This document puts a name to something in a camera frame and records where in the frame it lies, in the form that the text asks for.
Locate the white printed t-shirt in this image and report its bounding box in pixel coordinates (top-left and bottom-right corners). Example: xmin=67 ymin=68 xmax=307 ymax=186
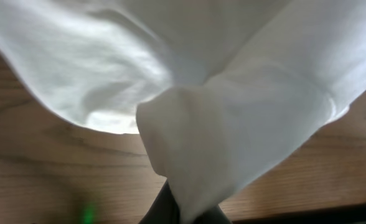
xmin=0 ymin=0 xmax=366 ymax=223

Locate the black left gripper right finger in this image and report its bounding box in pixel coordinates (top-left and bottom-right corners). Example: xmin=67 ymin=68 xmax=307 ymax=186
xmin=194 ymin=205 xmax=232 ymax=224

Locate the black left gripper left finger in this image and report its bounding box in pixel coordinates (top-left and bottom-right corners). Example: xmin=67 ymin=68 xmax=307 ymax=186
xmin=139 ymin=181 xmax=180 ymax=224

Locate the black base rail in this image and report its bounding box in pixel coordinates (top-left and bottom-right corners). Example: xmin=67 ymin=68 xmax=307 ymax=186
xmin=233 ymin=203 xmax=366 ymax=224

